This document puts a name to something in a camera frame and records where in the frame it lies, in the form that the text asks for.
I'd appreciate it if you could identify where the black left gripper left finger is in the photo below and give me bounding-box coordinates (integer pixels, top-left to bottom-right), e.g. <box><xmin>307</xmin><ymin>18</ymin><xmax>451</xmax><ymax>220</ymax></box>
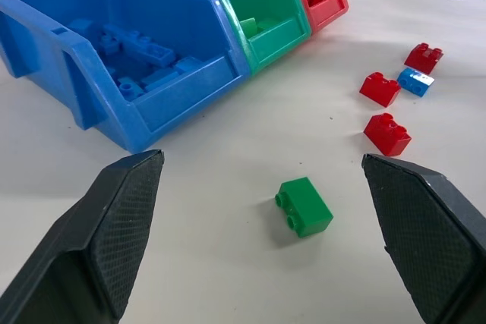
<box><xmin>0</xmin><ymin>149</ymin><xmax>166</xmax><ymax>324</ymax></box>

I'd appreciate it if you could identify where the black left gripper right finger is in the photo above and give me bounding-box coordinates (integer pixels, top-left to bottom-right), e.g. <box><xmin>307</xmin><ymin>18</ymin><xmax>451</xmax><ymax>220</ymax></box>
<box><xmin>361</xmin><ymin>153</ymin><xmax>486</xmax><ymax>324</ymax></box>

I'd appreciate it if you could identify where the blue toy building brick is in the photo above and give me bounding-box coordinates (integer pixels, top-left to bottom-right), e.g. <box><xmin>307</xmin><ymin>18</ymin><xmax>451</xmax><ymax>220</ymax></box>
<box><xmin>140</xmin><ymin>70</ymin><xmax>181</xmax><ymax>93</ymax></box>
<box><xmin>68</xmin><ymin>18</ymin><xmax>94</xmax><ymax>36</ymax></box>
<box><xmin>115</xmin><ymin>76</ymin><xmax>146</xmax><ymax>102</ymax></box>
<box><xmin>397</xmin><ymin>67</ymin><xmax>434</xmax><ymax>97</ymax></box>
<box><xmin>173</xmin><ymin>55</ymin><xmax>206</xmax><ymax>74</ymax></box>
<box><xmin>97</xmin><ymin>33</ymin><xmax>122</xmax><ymax>56</ymax></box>
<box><xmin>103</xmin><ymin>24</ymin><xmax>176</xmax><ymax>68</ymax></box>

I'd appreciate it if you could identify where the green toy building brick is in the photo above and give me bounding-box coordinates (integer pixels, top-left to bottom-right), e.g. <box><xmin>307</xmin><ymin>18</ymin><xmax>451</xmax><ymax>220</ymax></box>
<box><xmin>274</xmin><ymin>176</ymin><xmax>334</xmax><ymax>239</ymax></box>
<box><xmin>239</xmin><ymin>17</ymin><xmax>257</xmax><ymax>39</ymax></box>

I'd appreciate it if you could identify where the green plastic storage bin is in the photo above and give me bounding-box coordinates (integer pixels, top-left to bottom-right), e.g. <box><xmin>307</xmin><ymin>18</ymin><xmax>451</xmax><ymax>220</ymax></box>
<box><xmin>132</xmin><ymin>0</ymin><xmax>313</xmax><ymax>76</ymax></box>

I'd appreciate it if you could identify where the blue plastic storage bin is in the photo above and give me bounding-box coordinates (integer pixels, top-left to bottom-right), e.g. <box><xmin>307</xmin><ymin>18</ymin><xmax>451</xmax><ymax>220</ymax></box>
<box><xmin>0</xmin><ymin>0</ymin><xmax>251</xmax><ymax>155</ymax></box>

